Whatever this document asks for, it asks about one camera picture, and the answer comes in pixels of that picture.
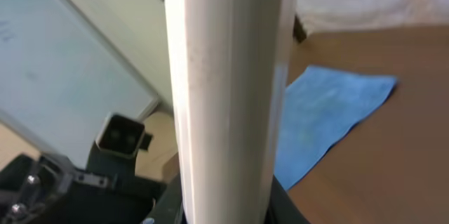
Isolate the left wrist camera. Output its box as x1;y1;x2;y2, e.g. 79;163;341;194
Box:
95;112;146;159

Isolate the whiteboard with grey frame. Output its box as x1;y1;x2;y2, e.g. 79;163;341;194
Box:
0;0;162;171

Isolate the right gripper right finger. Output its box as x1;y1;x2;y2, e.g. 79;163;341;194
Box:
264;177;310;224

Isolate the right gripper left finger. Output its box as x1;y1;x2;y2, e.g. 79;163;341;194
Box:
142;174;186;224

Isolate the white pipette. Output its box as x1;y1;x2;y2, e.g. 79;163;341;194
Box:
161;0;299;224

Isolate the blue cloth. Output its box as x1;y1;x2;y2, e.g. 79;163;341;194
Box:
273;64;399;192

